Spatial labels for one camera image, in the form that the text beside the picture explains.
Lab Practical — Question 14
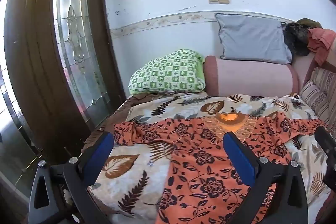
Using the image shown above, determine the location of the salmon red cloth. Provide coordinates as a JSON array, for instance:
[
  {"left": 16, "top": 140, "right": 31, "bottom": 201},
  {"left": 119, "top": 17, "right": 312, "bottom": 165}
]
[{"left": 307, "top": 28, "right": 336, "bottom": 67}]

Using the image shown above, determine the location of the grey pillow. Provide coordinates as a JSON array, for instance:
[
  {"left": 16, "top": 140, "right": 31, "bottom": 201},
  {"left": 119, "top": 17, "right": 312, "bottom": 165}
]
[{"left": 215, "top": 13, "right": 293, "bottom": 65}]

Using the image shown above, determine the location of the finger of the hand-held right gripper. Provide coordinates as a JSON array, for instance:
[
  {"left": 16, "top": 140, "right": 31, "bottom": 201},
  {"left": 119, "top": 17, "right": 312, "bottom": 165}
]
[{"left": 314, "top": 126, "right": 336, "bottom": 189}]

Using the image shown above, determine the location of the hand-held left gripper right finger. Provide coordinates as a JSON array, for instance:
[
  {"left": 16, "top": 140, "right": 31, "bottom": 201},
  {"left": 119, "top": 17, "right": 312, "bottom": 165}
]
[{"left": 223, "top": 132, "right": 309, "bottom": 224}]

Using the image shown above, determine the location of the brown door with glass panel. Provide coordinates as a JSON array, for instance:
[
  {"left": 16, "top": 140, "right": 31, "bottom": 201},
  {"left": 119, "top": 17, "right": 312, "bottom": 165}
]
[{"left": 4, "top": 0, "right": 127, "bottom": 165}]

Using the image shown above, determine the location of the dark fuzzy cloth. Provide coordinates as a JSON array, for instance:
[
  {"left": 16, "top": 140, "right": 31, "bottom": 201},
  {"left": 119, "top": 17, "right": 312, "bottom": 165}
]
[{"left": 282, "top": 22, "right": 311, "bottom": 57}]

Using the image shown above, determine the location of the striped sofa cushion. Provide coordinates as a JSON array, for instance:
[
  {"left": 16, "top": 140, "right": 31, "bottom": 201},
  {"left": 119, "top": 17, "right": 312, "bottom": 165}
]
[{"left": 299, "top": 67, "right": 336, "bottom": 127}]

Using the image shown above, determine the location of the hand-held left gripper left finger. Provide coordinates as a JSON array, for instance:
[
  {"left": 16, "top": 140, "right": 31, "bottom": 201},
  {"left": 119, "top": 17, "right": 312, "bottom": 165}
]
[{"left": 28, "top": 131, "right": 114, "bottom": 224}]

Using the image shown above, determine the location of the leaf print blanket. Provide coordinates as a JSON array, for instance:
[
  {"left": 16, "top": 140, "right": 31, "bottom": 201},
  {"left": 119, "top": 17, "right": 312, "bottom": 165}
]
[{"left": 81, "top": 93, "right": 332, "bottom": 224}]

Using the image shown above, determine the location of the orange black floral garment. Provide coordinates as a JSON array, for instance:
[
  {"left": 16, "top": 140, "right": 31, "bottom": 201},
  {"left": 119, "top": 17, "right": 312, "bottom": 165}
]
[{"left": 113, "top": 111, "right": 328, "bottom": 224}]

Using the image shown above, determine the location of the olive green cloth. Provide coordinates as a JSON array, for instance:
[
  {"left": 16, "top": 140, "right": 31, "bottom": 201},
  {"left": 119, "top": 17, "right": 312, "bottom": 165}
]
[{"left": 297, "top": 18, "right": 323, "bottom": 29}]

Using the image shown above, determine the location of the green checkered pillow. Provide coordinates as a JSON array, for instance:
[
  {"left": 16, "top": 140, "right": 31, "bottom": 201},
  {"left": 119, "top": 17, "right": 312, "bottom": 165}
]
[{"left": 128, "top": 49, "right": 206, "bottom": 94}]

